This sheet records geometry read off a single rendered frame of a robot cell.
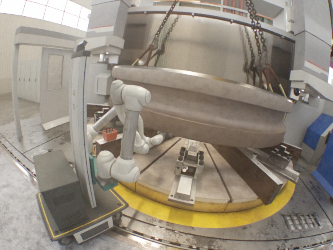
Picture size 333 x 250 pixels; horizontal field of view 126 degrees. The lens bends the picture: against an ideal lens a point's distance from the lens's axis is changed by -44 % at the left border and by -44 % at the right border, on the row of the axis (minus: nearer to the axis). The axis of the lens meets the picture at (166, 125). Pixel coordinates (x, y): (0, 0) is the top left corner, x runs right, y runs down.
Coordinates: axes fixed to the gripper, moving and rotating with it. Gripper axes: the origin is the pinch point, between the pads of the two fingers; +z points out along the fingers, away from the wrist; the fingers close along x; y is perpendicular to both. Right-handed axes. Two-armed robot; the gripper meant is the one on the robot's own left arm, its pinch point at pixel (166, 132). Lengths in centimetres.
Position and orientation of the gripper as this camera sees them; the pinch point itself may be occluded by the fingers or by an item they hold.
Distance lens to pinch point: 207.3
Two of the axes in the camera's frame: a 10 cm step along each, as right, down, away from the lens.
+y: 1.5, -9.4, -3.1
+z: 3.5, -2.4, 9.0
